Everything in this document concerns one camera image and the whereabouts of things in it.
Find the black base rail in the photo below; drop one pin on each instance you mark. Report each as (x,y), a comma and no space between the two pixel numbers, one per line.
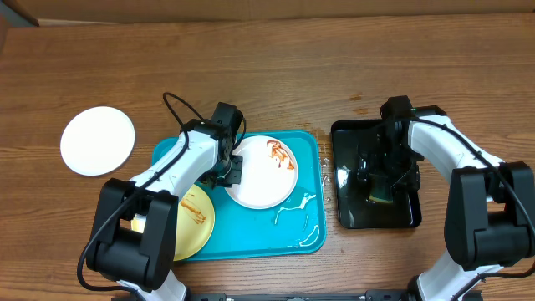
(371,295)

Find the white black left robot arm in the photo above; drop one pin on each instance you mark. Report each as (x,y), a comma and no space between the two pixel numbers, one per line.
(133,237)

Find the black water tray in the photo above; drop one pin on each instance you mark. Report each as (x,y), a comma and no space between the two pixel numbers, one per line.
(355,211)

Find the teal plastic tray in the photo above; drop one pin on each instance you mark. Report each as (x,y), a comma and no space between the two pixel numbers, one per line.
(297,225)

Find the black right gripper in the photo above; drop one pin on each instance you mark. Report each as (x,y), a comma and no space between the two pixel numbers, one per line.
(410,182)

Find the green yellow sponge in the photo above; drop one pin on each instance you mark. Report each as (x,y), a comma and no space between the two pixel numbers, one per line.
(380,190)

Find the white plate with sauce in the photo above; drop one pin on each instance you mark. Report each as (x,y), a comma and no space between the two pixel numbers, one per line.
(97,141)

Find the yellow green plate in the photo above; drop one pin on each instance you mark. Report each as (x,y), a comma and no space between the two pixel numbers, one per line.
(195,223)

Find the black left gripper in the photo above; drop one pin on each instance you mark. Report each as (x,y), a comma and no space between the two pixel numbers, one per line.
(234,177)

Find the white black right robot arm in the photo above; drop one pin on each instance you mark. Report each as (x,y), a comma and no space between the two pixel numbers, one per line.
(489,221)

